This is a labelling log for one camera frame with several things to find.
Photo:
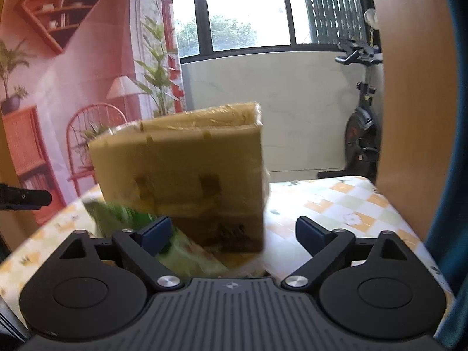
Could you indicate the taped cardboard box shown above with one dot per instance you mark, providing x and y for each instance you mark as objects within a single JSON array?
[{"x": 190, "y": 175}]

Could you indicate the black framed window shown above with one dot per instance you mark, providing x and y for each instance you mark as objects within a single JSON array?
[{"x": 248, "y": 7}]

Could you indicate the pink printed backdrop cloth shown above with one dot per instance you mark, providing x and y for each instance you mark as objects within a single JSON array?
[{"x": 91, "y": 62}]

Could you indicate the white round lamp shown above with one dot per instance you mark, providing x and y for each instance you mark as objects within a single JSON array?
[{"x": 371, "y": 17}]

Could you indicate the green snack packet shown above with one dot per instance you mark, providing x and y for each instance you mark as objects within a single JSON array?
[{"x": 120, "y": 219}]

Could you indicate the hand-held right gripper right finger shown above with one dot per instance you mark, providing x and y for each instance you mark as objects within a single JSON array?
[{"x": 310, "y": 234}]

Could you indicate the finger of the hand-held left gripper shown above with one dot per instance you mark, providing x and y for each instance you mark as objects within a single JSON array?
[{"x": 25, "y": 197}]

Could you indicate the wooden board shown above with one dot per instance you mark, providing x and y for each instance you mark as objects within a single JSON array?
[{"x": 413, "y": 98}]

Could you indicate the black exercise bike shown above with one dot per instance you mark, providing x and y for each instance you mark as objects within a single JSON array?
[{"x": 360, "y": 135}]

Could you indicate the checkered floral tablecloth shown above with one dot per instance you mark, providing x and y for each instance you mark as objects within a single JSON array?
[{"x": 347, "y": 204}]

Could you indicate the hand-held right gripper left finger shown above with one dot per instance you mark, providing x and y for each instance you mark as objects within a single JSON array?
[{"x": 155, "y": 236}]

